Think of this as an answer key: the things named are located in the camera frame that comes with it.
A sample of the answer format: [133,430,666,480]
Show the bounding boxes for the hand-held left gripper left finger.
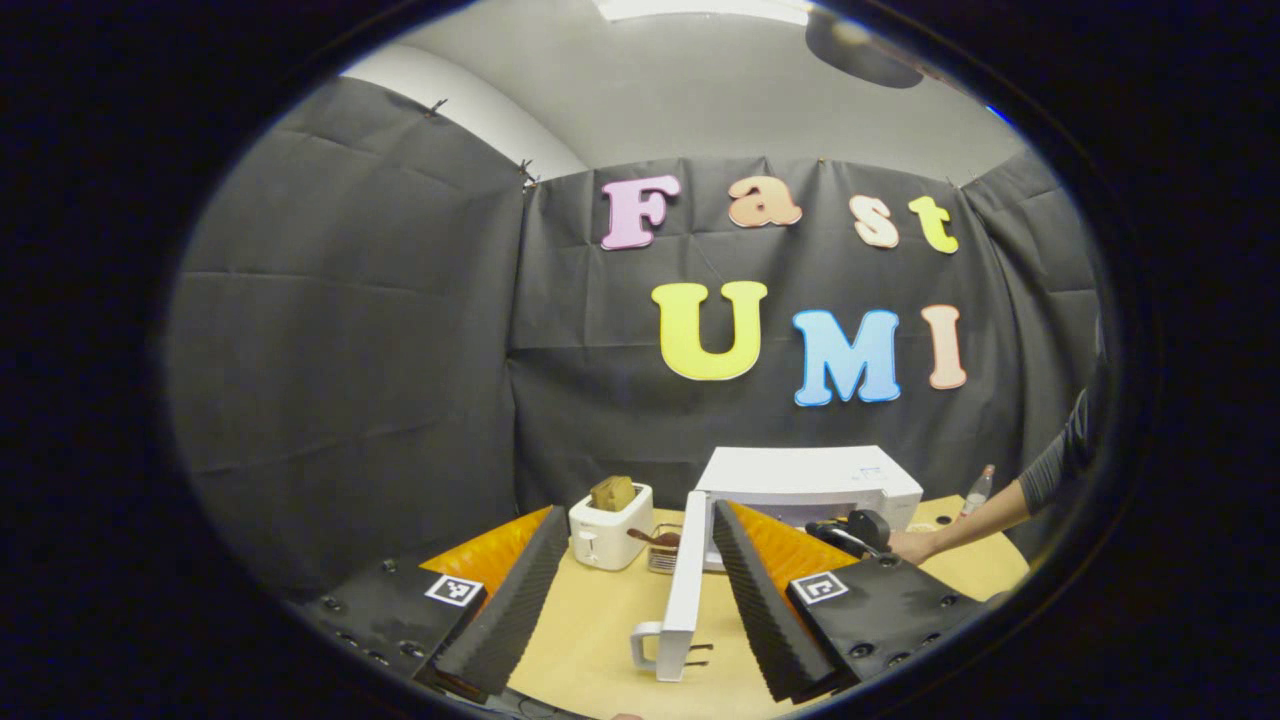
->
[300,505,571,698]

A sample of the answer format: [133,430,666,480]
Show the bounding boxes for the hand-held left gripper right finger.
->
[712,500,991,704]

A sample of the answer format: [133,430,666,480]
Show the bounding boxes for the white microwave oven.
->
[630,445,924,683]

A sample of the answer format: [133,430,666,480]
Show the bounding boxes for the white toaster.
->
[568,483,655,572]

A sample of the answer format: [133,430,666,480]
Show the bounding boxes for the clear bottle with red label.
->
[962,464,997,519]

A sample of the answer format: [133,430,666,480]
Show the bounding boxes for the black backdrop cloth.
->
[165,75,1106,601]

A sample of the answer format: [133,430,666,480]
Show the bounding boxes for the dark round ceiling fixture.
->
[805,10,926,89]

